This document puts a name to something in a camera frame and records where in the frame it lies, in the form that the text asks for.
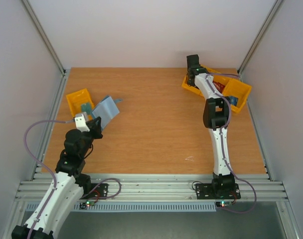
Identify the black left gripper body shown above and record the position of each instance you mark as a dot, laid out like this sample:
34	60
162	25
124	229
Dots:
94	127

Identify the teal leather card holder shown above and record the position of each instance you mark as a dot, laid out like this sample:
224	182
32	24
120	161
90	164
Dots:
106	109

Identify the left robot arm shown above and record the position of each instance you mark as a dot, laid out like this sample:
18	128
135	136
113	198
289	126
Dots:
68	185

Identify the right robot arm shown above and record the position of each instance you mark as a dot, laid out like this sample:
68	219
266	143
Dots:
216	118

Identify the green card in small bin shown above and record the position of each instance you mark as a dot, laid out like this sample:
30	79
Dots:
86	107

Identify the red cards in bin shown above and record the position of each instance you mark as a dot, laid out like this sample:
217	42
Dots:
219	86

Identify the blue card in bin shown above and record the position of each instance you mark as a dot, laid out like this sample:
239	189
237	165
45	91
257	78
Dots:
233	100

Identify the small yellow bin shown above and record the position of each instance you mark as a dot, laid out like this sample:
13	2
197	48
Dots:
76	99

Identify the left circuit board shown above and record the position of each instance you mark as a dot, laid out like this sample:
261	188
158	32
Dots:
87	204

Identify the circuit board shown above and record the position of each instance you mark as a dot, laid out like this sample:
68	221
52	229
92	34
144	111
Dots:
87	204
224	204

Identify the yellow three-compartment bin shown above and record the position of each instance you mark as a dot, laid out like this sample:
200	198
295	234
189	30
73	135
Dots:
233	87

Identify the right circuit board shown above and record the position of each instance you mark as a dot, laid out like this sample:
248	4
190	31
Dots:
224	204

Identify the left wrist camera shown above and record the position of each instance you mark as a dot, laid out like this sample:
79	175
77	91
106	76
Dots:
81	120

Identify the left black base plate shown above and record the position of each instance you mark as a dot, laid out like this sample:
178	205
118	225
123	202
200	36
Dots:
100	191

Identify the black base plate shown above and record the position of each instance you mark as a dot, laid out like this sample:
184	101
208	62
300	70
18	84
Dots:
100	191
205	191

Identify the aluminium frame rail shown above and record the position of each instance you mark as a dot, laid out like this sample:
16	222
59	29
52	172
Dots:
161	187

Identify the grey slotted cable duct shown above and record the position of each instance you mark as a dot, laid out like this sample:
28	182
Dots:
110	207

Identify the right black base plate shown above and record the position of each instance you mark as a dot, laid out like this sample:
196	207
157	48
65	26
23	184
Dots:
205	191

